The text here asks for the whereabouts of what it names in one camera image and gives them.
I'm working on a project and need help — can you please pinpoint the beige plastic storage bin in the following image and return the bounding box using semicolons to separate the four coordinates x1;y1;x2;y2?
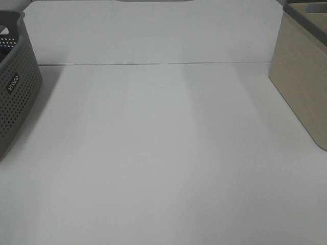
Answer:
269;1;326;150

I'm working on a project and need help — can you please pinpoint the grey perforated plastic basket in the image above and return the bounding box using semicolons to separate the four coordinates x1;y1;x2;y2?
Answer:
1;10;42;158

